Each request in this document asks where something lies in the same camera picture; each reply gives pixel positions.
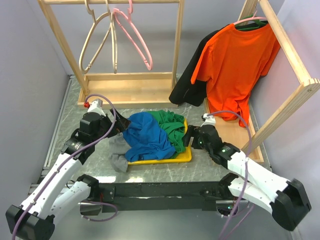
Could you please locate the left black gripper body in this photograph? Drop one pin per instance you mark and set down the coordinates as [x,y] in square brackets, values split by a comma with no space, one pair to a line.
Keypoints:
[105,123]

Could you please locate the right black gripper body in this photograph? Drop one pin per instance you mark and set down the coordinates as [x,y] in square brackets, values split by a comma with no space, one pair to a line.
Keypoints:
[203,146]

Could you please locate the yellow plastic tray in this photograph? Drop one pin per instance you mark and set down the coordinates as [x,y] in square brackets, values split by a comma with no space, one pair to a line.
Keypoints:
[183,157]

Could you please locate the blue tank top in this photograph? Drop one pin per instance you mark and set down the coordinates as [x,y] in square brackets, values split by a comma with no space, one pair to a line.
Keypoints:
[147,140]

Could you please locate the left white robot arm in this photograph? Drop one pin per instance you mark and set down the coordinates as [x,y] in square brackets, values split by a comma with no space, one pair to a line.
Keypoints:
[37,216]

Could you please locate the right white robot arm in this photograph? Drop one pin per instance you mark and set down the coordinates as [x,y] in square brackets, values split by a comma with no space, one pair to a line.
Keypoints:
[286,200]

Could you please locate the middle beige wooden hanger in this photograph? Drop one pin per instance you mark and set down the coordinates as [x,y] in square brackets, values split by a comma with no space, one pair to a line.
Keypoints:
[114,42]

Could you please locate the green hanger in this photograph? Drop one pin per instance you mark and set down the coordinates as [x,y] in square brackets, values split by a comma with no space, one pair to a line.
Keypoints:
[256,24]

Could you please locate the pink hanger under orange shirt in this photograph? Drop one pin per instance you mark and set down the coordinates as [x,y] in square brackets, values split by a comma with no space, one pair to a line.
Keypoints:
[253,18]

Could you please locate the green shirt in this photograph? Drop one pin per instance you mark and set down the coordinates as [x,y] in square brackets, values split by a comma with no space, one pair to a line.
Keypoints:
[173,125]

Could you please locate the grey shirt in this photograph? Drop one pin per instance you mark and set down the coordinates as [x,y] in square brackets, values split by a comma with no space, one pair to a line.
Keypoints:
[118,148]

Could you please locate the back wooden clothes rack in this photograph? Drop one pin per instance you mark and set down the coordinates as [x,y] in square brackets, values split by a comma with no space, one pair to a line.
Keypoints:
[130,90]

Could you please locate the wooden clothes rack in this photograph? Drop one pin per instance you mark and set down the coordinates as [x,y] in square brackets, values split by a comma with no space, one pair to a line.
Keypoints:
[130,90]
[286,103]

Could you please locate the right wooden clothes rack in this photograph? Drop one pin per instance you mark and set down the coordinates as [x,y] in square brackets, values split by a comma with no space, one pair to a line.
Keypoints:
[286,103]

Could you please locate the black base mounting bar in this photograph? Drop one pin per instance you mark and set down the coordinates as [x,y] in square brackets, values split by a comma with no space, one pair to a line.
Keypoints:
[148,196]

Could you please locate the orange t-shirt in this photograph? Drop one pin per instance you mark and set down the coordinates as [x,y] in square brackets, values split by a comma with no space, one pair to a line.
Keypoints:
[230,64]

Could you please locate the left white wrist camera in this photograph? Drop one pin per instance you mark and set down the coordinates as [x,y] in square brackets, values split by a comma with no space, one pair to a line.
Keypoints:
[95,107]

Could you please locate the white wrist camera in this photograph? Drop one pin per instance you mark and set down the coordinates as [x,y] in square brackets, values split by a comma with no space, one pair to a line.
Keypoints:
[208,119]
[95,107]

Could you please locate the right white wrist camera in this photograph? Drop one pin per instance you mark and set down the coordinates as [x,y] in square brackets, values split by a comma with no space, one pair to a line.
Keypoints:
[208,119]

